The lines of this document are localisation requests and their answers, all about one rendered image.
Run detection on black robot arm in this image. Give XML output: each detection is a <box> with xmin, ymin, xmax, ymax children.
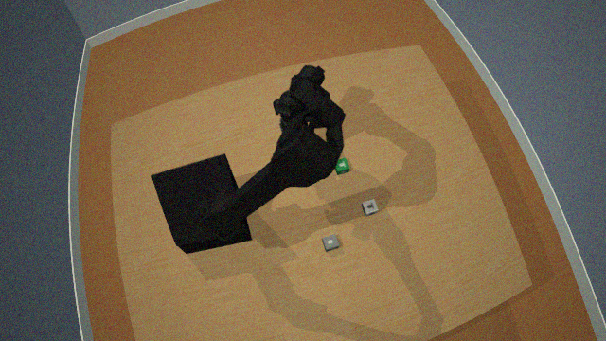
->
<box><xmin>192</xmin><ymin>65</ymin><xmax>346</xmax><ymax>243</ymax></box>

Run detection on green block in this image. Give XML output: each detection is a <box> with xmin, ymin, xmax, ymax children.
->
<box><xmin>335</xmin><ymin>158</ymin><xmax>349</xmax><ymax>175</ymax></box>

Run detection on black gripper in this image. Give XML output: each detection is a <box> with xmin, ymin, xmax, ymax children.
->
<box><xmin>273</xmin><ymin>99</ymin><xmax>310</xmax><ymax>132</ymax></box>

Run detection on white block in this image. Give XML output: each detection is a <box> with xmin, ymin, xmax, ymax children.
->
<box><xmin>361</xmin><ymin>199</ymin><xmax>378</xmax><ymax>216</ymax></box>

